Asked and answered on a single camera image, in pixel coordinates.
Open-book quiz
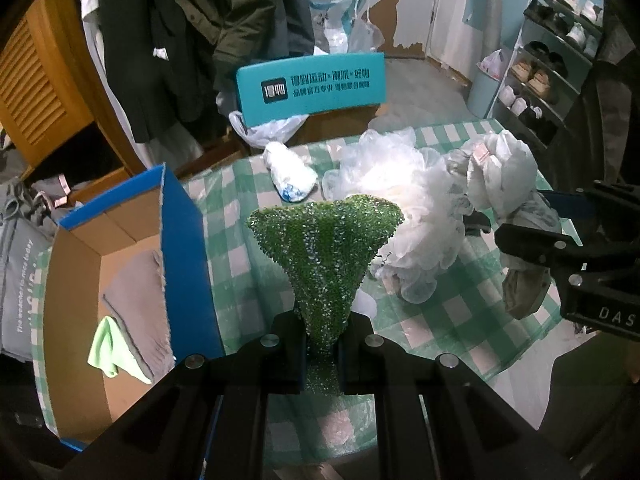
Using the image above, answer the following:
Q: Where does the light green glove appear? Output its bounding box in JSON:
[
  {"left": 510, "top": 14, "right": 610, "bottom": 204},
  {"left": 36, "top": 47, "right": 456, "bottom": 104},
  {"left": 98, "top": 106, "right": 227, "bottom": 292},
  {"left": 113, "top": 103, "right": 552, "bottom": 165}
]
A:
[{"left": 87, "top": 316, "right": 120, "bottom": 378}]

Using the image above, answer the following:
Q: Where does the white cloth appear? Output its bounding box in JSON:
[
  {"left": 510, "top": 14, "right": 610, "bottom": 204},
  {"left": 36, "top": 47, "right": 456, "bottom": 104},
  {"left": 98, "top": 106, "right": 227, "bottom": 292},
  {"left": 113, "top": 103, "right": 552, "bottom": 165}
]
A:
[{"left": 445, "top": 130, "right": 562, "bottom": 320}]

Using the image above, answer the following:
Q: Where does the grey fleece cloth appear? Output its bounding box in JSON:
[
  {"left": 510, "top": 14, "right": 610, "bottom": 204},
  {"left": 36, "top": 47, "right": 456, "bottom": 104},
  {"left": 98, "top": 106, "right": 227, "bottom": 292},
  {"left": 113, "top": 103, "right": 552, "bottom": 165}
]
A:
[{"left": 101, "top": 249, "right": 175, "bottom": 384}]

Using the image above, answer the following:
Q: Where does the white mesh bath pouf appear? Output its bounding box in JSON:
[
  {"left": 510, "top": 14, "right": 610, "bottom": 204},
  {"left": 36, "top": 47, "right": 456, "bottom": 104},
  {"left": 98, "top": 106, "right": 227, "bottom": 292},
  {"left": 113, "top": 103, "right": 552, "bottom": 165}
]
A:
[{"left": 321, "top": 128, "right": 472, "bottom": 304}]

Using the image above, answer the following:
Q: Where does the green glitter sponge cloth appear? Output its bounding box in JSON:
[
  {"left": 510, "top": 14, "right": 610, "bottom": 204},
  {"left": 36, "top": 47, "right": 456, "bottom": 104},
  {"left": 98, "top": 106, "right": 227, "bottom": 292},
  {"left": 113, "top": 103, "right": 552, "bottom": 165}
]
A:
[{"left": 247, "top": 194, "right": 404, "bottom": 394}]

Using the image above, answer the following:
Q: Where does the blue cardboard box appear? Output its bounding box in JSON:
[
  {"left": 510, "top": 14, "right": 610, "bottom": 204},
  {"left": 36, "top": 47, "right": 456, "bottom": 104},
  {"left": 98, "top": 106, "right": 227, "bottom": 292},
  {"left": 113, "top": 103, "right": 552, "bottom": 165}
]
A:
[{"left": 32, "top": 166, "right": 224, "bottom": 448}]

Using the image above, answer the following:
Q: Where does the light blue bin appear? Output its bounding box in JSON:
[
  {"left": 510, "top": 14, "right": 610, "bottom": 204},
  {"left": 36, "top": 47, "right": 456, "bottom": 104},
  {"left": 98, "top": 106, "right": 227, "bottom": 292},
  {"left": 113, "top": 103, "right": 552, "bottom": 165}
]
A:
[{"left": 466, "top": 49, "right": 506, "bottom": 118}]

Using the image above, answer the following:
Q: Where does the shoe rack with shoes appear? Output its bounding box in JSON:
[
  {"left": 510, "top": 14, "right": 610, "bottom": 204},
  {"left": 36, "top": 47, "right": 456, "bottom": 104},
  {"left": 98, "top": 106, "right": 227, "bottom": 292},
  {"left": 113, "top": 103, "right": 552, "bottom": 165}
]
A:
[{"left": 489, "top": 0, "right": 603, "bottom": 146}]

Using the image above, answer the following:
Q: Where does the white blue patterned sock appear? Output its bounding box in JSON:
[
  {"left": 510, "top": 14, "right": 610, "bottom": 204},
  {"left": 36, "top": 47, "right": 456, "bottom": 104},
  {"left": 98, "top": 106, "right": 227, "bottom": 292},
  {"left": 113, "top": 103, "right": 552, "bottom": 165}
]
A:
[{"left": 262, "top": 142, "right": 318, "bottom": 204}]

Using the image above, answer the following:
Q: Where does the grey clothing pile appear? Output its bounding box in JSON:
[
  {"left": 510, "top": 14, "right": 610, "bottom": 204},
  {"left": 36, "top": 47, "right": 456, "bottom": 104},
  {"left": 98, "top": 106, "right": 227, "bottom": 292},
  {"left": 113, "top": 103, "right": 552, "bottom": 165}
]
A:
[{"left": 1, "top": 174, "right": 72, "bottom": 362}]

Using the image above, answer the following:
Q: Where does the white plastic bag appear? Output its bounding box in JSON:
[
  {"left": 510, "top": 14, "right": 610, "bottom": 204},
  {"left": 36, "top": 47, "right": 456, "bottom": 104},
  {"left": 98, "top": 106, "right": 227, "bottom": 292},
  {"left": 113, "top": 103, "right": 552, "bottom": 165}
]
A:
[{"left": 228, "top": 110, "right": 308, "bottom": 148}]

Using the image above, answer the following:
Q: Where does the teal cardboard box with text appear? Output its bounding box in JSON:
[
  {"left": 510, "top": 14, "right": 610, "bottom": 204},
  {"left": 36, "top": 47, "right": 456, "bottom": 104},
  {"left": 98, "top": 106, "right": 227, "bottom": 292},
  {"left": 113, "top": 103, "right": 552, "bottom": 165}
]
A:
[{"left": 236, "top": 52, "right": 386, "bottom": 127}]

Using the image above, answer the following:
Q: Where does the dark hanging coat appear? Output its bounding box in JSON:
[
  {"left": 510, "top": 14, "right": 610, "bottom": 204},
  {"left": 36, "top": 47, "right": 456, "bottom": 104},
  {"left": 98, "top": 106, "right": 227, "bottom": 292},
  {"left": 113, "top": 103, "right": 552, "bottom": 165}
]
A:
[{"left": 99, "top": 0, "right": 314, "bottom": 144}]

